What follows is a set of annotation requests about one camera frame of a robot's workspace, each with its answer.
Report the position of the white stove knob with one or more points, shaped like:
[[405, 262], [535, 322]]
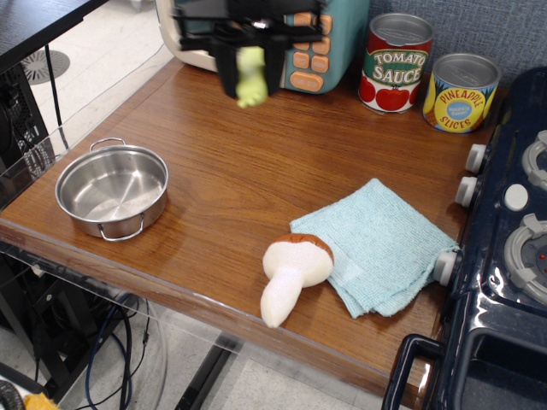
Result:
[[443, 267], [475, 157], [465, 191]]

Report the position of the white stove knob front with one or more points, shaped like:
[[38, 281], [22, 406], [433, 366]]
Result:
[[443, 267]]

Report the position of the light blue cloth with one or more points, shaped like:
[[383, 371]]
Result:
[[384, 250]]

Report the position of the stainless steel pot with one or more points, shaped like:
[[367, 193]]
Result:
[[115, 191]]

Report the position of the dark blue toy stove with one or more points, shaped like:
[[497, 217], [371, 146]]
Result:
[[492, 352]]

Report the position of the toy microwave oven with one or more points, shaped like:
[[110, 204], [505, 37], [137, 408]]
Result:
[[313, 68]]

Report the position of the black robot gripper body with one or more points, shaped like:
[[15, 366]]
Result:
[[204, 25]]

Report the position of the white stove knob back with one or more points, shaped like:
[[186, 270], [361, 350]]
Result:
[[475, 157]]

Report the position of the plush mushroom toy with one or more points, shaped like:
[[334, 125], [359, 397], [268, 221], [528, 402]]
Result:
[[292, 262]]

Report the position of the pineapple slices can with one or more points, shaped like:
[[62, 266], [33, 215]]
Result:
[[460, 92]]

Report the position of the white stove knob middle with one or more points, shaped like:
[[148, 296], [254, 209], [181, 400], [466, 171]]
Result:
[[465, 191]]

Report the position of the tomato sauce can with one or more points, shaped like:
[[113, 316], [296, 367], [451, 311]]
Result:
[[396, 55]]

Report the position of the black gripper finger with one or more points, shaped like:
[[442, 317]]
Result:
[[274, 57], [227, 66]]

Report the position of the green handled metal spoon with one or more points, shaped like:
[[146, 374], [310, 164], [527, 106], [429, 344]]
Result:
[[252, 88]]

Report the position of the black desk at left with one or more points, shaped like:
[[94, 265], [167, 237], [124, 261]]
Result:
[[26, 27]]

